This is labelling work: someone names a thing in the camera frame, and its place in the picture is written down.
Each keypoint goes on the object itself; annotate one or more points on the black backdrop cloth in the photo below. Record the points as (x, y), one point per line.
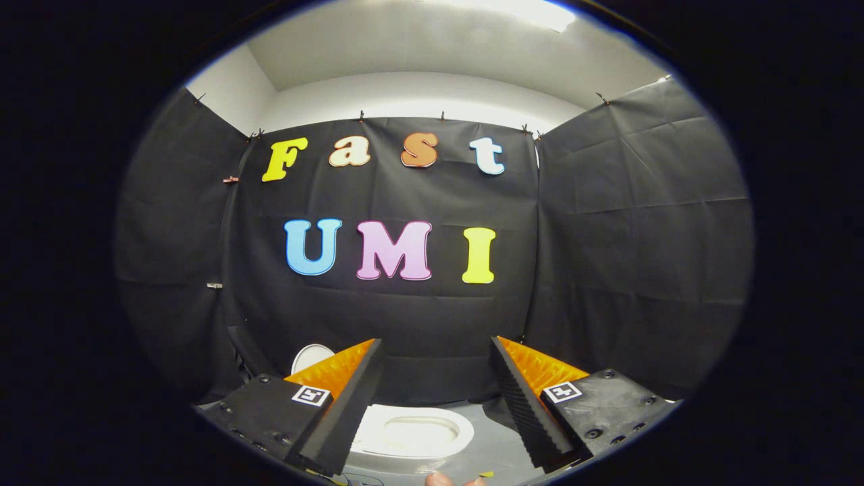
(405, 324)

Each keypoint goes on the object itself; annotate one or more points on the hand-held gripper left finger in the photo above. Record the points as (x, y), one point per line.
(351, 405)

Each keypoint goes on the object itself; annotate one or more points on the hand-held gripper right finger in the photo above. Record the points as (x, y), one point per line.
(523, 405)

